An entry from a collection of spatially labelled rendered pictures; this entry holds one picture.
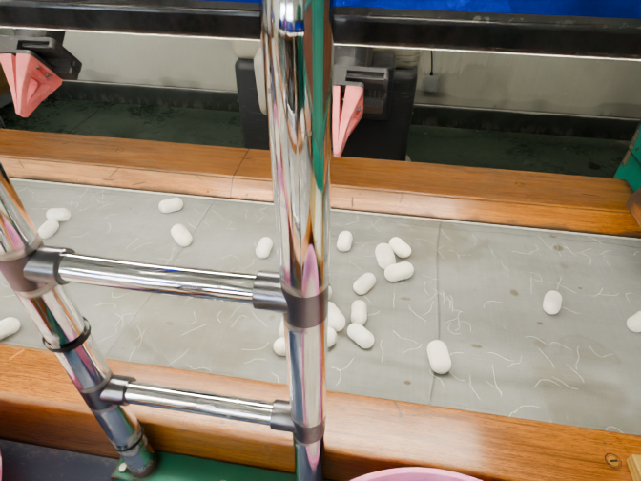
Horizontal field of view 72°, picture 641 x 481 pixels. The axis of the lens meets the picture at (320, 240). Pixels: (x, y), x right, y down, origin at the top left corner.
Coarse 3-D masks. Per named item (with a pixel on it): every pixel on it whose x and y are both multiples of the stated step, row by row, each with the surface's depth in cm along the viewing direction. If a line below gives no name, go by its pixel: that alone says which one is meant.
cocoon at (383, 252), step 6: (378, 246) 55; (384, 246) 55; (390, 246) 55; (378, 252) 54; (384, 252) 54; (390, 252) 54; (378, 258) 54; (384, 258) 53; (390, 258) 53; (384, 264) 53; (390, 264) 53
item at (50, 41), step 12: (0, 36) 60; (12, 36) 60; (24, 36) 60; (36, 36) 61; (48, 36) 62; (60, 36) 64; (24, 48) 60; (36, 48) 60; (48, 48) 60; (60, 48) 61; (72, 60) 64
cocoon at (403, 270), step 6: (396, 264) 52; (402, 264) 52; (408, 264) 52; (384, 270) 53; (390, 270) 52; (396, 270) 52; (402, 270) 52; (408, 270) 52; (390, 276) 52; (396, 276) 52; (402, 276) 52; (408, 276) 52
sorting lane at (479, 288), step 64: (64, 192) 67; (128, 192) 67; (128, 256) 56; (192, 256) 56; (256, 256) 56; (448, 256) 56; (512, 256) 57; (576, 256) 57; (640, 256) 57; (0, 320) 48; (128, 320) 48; (192, 320) 48; (256, 320) 48; (384, 320) 48; (448, 320) 48; (512, 320) 48; (576, 320) 49; (384, 384) 42; (448, 384) 42; (512, 384) 42; (576, 384) 43; (640, 384) 43
